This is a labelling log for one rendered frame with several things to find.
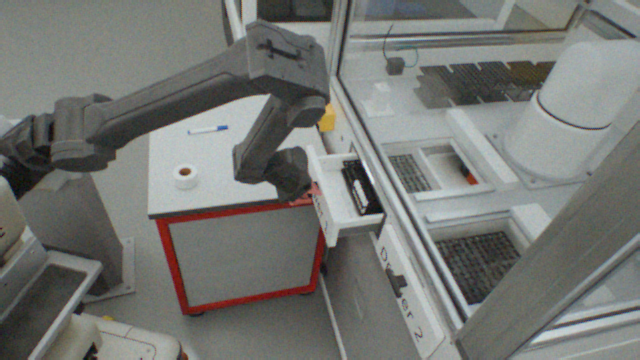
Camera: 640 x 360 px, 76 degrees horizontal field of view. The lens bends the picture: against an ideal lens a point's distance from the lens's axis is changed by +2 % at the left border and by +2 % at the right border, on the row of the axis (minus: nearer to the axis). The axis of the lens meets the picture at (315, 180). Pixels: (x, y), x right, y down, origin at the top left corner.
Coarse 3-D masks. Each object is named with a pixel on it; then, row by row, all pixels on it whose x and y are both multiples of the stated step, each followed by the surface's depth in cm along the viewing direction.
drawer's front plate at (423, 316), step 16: (384, 240) 101; (384, 256) 102; (400, 256) 93; (400, 272) 94; (400, 288) 95; (416, 288) 88; (400, 304) 96; (416, 304) 88; (416, 320) 89; (432, 320) 83; (416, 336) 90; (432, 336) 83
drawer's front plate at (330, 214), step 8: (312, 152) 115; (312, 160) 113; (312, 168) 113; (320, 168) 111; (312, 176) 114; (320, 176) 109; (320, 184) 107; (328, 192) 105; (320, 200) 109; (328, 200) 103; (320, 208) 110; (328, 208) 102; (328, 216) 103; (336, 216) 100; (328, 224) 104; (336, 224) 99; (328, 232) 104; (336, 232) 102; (328, 240) 105
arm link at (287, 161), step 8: (280, 152) 88; (288, 152) 87; (296, 152) 89; (304, 152) 92; (272, 160) 89; (280, 160) 88; (288, 160) 87; (296, 160) 88; (304, 160) 91; (272, 168) 89; (280, 168) 90; (288, 168) 89; (296, 168) 88; (304, 168) 90; (248, 176) 87; (264, 176) 91
